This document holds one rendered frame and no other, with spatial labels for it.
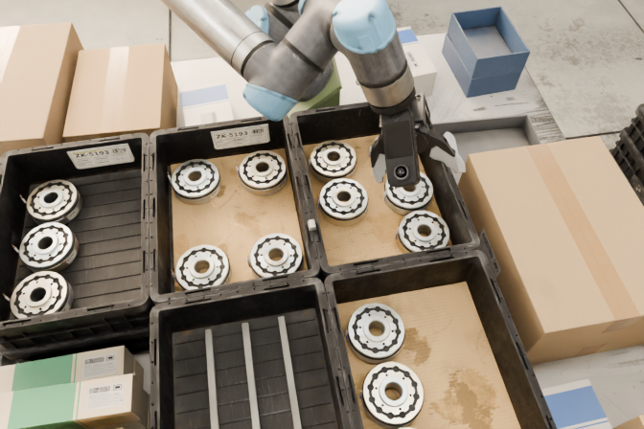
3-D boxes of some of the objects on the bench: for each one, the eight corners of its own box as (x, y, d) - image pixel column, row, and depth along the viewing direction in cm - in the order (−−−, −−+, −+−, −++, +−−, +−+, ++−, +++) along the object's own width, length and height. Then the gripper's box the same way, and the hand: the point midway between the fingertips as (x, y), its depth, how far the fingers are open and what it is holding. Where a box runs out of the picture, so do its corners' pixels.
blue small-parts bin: (441, 52, 164) (445, 33, 158) (487, 44, 166) (493, 26, 160) (466, 98, 153) (471, 79, 147) (515, 89, 155) (522, 71, 149)
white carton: (186, 112, 150) (179, 89, 142) (229, 104, 151) (224, 80, 144) (195, 168, 138) (188, 146, 131) (241, 158, 140) (237, 136, 133)
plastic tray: (443, 197, 133) (447, 185, 129) (425, 136, 145) (427, 124, 141) (549, 186, 135) (556, 174, 131) (521, 126, 147) (527, 114, 143)
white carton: (368, 57, 163) (370, 33, 155) (405, 50, 165) (409, 26, 157) (392, 103, 151) (396, 80, 144) (431, 95, 153) (437, 71, 146)
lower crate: (47, 212, 131) (25, 182, 121) (172, 192, 134) (161, 163, 124) (26, 376, 108) (-3, 357, 98) (178, 349, 111) (164, 327, 101)
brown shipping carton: (100, 94, 154) (79, 50, 141) (177, 87, 155) (165, 42, 142) (86, 178, 136) (61, 137, 123) (174, 169, 138) (159, 127, 125)
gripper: (457, 55, 79) (477, 140, 94) (332, 79, 87) (369, 155, 101) (458, 97, 74) (479, 180, 89) (325, 120, 82) (365, 193, 96)
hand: (421, 181), depth 94 cm, fingers open, 14 cm apart
